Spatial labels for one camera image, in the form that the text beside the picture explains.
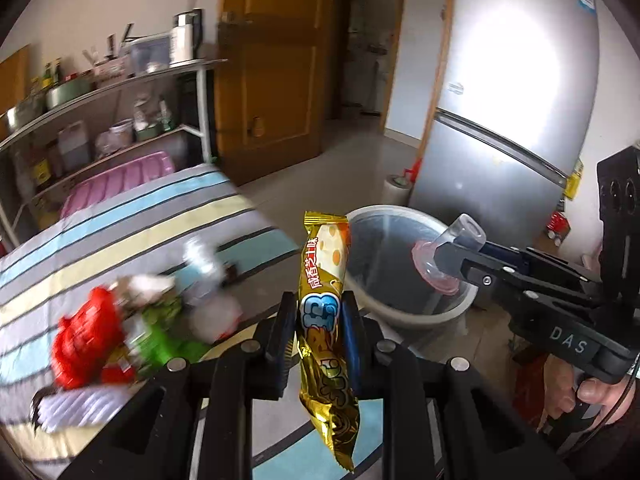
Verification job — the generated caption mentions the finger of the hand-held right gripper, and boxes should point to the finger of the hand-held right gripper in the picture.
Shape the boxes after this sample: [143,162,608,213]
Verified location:
[480,240,603,286]
[432,242,603,321]

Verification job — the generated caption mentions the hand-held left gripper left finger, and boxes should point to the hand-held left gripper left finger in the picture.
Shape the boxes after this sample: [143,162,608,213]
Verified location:
[57,290,301,480]

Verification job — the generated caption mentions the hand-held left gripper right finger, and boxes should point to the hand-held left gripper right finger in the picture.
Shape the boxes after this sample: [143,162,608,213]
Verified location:
[341,290,581,480]

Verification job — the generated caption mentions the gold snack wrapper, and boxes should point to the gold snack wrapper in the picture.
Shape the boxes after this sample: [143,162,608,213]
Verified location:
[292,211,361,473]

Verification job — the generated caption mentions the clear cup with pink lid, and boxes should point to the clear cup with pink lid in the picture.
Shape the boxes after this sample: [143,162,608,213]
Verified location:
[412,214,487,296]

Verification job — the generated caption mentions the white plastic trash bin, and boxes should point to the white plastic trash bin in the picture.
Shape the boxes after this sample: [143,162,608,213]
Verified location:
[342,204,481,356]

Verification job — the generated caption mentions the green snack wrapper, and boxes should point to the green snack wrapper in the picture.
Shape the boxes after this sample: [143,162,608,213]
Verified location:
[125,295,211,376]

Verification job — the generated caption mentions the red snack wrapper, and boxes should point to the red snack wrapper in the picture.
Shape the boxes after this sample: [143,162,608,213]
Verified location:
[50,285,131,391]

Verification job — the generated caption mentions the person's right forearm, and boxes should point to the person's right forearm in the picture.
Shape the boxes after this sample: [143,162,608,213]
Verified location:
[565,407,640,471]

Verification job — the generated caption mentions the person's right hand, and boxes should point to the person's right hand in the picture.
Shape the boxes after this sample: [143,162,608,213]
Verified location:
[542,352,636,426]

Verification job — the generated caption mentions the small red object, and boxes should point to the small red object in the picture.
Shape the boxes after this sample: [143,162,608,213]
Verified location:
[546,211,571,246]

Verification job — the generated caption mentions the white wrapper pieces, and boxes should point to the white wrapper pieces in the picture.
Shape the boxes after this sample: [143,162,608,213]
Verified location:
[187,290,246,343]

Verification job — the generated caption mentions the clear plastic bin liner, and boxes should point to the clear plastic bin liner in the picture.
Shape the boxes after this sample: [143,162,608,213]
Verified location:
[347,210,471,318]

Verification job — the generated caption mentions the yellow refrigerator tag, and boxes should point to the yellow refrigerator tag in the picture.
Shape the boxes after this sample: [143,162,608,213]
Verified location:
[564,160,585,198]

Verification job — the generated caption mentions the white plastic film roll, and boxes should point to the white plastic film roll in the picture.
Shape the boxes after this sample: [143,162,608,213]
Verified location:
[382,174,416,206]

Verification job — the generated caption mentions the white crumpled wrapper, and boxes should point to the white crumpled wrapper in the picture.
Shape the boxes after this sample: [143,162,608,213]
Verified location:
[182,240,228,291]

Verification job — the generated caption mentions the crumpled beige paper wrapper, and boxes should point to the crumpled beige paper wrapper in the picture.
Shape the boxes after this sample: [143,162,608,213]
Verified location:
[115,274,176,311]

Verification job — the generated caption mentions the striped tablecloth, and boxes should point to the striped tablecloth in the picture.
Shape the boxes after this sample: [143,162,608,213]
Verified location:
[0,162,391,480]

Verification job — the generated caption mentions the silver refrigerator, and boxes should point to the silver refrigerator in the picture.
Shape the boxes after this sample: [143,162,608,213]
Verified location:
[407,0,601,261]

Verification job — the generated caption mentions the pale striped packet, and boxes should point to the pale striped packet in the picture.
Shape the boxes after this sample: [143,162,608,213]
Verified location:
[32,385,143,433]

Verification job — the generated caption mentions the pink plastic crate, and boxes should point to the pink plastic crate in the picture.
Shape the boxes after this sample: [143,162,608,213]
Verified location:
[60,150,176,221]

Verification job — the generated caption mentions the metal shelf rack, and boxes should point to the metal shelf rack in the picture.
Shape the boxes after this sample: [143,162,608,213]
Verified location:
[0,57,231,251]

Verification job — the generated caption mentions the yellow wooden door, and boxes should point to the yellow wooden door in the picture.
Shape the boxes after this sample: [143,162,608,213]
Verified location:
[215,0,341,186]

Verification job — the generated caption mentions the plastic bag with food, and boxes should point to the plastic bag with food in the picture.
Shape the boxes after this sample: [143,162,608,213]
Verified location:
[95,127,126,158]

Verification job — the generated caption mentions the plastic oil jug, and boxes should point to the plastic oil jug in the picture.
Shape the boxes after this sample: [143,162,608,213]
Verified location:
[57,121,92,171]

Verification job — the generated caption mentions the yellow label bottle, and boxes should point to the yellow label bottle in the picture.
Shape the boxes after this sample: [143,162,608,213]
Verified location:
[30,152,53,186]

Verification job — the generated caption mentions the white electric kettle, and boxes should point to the white electric kettle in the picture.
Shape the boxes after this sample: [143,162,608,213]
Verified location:
[172,8,205,63]

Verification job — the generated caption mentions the clear storage box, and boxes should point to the clear storage box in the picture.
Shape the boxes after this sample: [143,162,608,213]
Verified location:
[127,34,173,76]

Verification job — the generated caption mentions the pink utensil basket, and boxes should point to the pink utensil basket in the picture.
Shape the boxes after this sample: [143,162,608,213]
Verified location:
[92,57,128,86]

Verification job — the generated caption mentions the green metal basin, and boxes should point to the green metal basin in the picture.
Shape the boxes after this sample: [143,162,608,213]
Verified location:
[45,77,96,111]

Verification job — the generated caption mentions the steel basin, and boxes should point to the steel basin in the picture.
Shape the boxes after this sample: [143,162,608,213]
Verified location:
[2,97,48,131]

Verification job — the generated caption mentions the wooden cutting board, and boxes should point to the wooden cutting board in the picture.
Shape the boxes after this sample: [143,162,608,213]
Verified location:
[0,44,32,116]

